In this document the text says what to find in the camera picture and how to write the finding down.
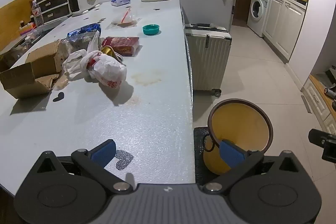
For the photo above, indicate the blue tissue pack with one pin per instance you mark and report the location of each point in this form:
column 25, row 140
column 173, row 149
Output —
column 120, row 0

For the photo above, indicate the white kitchen cabinets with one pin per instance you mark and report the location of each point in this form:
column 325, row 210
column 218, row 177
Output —
column 283, row 27

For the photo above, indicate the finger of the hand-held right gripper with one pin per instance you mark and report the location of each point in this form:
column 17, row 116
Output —
column 328, row 142

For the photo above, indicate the cream ribbed suitcase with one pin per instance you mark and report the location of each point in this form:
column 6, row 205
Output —
column 207, row 61

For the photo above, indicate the low white cabinet wooden top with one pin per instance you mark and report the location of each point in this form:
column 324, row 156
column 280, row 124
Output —
column 317, row 100

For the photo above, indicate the red snack packet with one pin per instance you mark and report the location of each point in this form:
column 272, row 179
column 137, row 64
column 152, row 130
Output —
column 123, row 44

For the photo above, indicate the clear zip bag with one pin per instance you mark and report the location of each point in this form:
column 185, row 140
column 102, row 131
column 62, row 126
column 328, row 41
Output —
column 123, row 20

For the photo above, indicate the white drawer unit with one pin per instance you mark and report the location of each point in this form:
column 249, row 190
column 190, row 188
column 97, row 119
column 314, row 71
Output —
column 50, row 3

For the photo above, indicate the white washing machine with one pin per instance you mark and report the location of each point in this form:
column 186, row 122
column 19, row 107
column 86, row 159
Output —
column 258, row 11

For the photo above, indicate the metal cylinder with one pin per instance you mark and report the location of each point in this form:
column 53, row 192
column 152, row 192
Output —
column 330, row 92

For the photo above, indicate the torn cardboard box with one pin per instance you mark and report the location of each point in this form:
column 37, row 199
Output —
column 21, row 77

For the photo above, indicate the white plastic bag red print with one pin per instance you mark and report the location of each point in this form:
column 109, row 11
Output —
column 105, row 69

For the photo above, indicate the clear water bottle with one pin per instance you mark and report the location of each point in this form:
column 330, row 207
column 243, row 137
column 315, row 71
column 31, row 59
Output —
column 37, row 15

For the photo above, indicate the teal round lid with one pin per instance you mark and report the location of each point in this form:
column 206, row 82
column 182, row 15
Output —
column 151, row 30

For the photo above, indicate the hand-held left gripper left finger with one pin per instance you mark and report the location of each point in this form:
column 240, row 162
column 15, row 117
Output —
column 103, row 153

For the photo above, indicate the colorful small box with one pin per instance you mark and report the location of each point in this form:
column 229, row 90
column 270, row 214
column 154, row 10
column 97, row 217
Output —
column 26, row 29

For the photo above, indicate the yellow trash bin brown rim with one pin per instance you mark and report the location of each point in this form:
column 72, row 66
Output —
column 236, row 124

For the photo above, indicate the clear bag of dark snack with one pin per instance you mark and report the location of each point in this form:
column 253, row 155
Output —
column 76, row 43

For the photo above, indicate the yellow wooden board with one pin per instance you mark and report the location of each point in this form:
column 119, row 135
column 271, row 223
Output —
column 13, row 19

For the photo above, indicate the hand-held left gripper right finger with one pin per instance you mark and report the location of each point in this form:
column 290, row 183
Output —
column 231, row 154

